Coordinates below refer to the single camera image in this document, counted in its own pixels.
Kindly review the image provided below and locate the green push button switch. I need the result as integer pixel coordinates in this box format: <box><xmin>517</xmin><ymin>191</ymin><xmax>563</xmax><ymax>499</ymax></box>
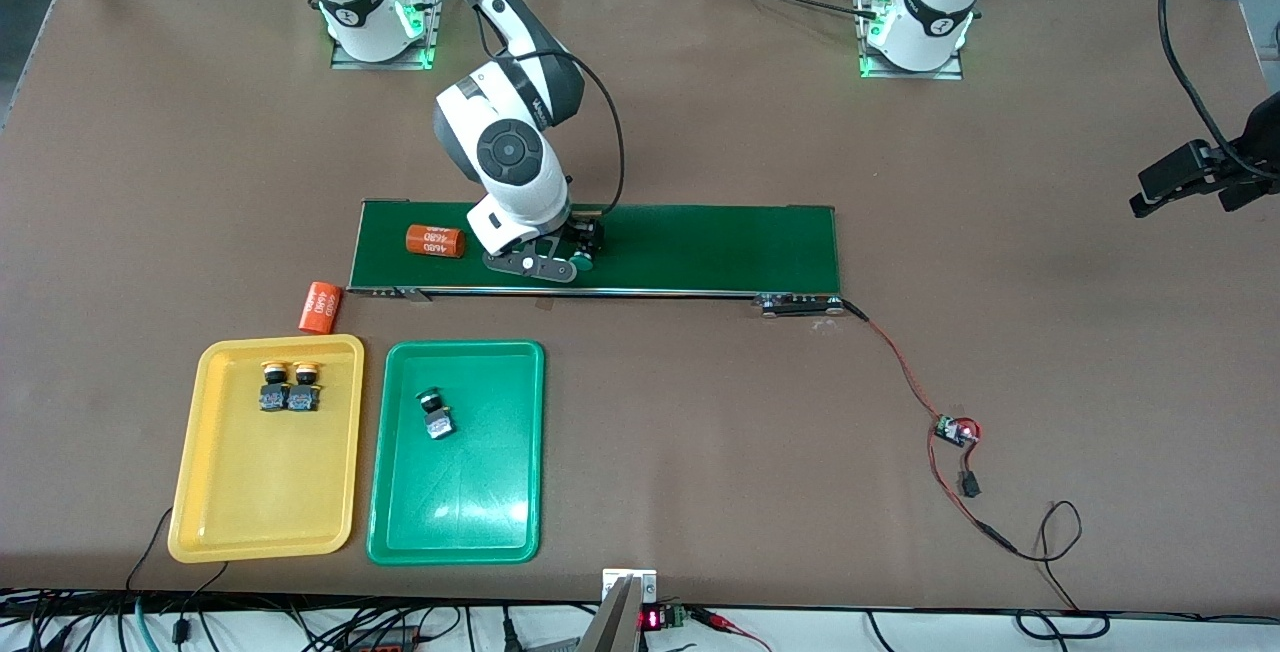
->
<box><xmin>568</xmin><ymin>224</ymin><xmax>607</xmax><ymax>273</ymax></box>
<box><xmin>416</xmin><ymin>388</ymin><xmax>457</xmax><ymax>441</ymax></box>

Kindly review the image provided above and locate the orange cylindrical battery cell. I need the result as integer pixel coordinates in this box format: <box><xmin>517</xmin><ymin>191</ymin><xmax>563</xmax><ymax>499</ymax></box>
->
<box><xmin>298</xmin><ymin>282</ymin><xmax>344</xmax><ymax>336</ymax></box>
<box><xmin>405</xmin><ymin>224</ymin><xmax>467</xmax><ymax>259</ymax></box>

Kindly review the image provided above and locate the yellow push button switch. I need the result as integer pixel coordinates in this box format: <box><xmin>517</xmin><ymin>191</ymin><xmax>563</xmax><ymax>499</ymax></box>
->
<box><xmin>287</xmin><ymin>360</ymin><xmax>324</xmax><ymax>414</ymax></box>
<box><xmin>259</xmin><ymin>360</ymin><xmax>291</xmax><ymax>413</ymax></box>

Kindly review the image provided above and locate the green conveyor belt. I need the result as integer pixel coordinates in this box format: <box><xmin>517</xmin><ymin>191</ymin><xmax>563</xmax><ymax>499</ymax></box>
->
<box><xmin>346</xmin><ymin>198</ymin><xmax>847</xmax><ymax>319</ymax></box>

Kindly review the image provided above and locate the green plastic tray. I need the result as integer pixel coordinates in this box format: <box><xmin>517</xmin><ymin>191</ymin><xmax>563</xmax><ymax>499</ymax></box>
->
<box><xmin>366</xmin><ymin>339</ymin><xmax>546</xmax><ymax>567</ymax></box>

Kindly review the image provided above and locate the yellow plastic tray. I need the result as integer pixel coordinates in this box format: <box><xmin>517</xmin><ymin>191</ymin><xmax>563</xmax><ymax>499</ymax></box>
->
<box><xmin>167</xmin><ymin>334</ymin><xmax>366</xmax><ymax>565</ymax></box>

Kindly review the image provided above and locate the red clip lead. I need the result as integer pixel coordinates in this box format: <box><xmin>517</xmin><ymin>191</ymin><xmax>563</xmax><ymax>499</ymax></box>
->
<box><xmin>690</xmin><ymin>607</ymin><xmax>776</xmax><ymax>652</ymax></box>

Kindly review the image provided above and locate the red black power strip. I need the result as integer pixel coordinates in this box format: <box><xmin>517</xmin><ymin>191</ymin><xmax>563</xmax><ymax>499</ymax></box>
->
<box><xmin>345</xmin><ymin>622</ymin><xmax>421</xmax><ymax>652</ymax></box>

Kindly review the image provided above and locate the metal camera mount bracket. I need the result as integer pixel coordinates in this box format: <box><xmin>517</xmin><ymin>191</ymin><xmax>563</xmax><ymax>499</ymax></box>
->
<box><xmin>578</xmin><ymin>569</ymin><xmax>659</xmax><ymax>652</ymax></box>

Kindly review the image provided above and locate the black looped cable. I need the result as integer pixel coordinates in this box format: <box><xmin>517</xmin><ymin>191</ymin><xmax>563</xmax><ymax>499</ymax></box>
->
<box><xmin>1015</xmin><ymin>610</ymin><xmax>1111</xmax><ymax>641</ymax></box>

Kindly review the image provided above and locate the thin black cable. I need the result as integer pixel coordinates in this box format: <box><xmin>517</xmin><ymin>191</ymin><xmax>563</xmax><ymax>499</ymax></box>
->
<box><xmin>125</xmin><ymin>507</ymin><xmax>231</xmax><ymax>652</ymax></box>

